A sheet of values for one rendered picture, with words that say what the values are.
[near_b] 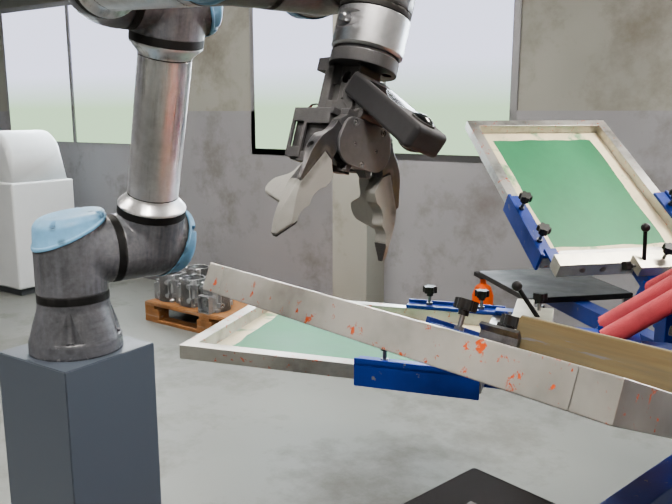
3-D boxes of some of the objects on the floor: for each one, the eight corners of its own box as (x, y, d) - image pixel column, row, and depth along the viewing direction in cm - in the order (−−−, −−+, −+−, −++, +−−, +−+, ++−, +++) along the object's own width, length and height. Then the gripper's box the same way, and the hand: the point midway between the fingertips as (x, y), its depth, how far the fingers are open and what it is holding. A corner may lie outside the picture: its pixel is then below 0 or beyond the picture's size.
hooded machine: (-26, 286, 680) (-41, 130, 653) (34, 274, 730) (22, 129, 703) (20, 297, 638) (6, 131, 612) (80, 283, 688) (70, 130, 661)
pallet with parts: (139, 322, 563) (136, 275, 556) (219, 297, 638) (218, 255, 631) (276, 353, 491) (276, 299, 484) (349, 321, 566) (349, 274, 559)
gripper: (392, 90, 85) (355, 256, 85) (260, 26, 72) (215, 223, 72) (450, 88, 79) (410, 267, 79) (317, 18, 65) (268, 234, 65)
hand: (335, 252), depth 73 cm, fingers open, 14 cm apart
